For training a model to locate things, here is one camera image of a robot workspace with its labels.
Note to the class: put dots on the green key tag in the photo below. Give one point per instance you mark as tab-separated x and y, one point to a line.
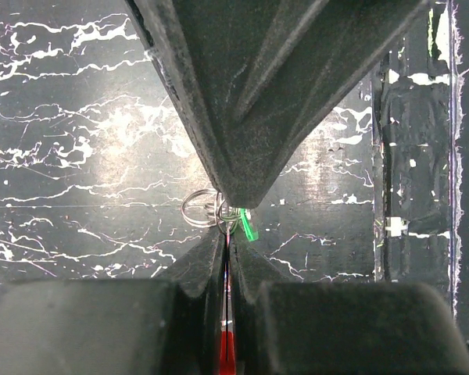
245	220

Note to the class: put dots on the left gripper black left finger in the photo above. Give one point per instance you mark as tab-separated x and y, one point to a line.
167	324

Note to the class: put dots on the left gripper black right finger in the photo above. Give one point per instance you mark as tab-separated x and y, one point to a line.
287	327

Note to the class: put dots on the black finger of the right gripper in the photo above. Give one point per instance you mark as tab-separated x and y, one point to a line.
305	61
184	40

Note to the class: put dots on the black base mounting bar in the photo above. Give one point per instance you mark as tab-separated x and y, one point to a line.
421	108

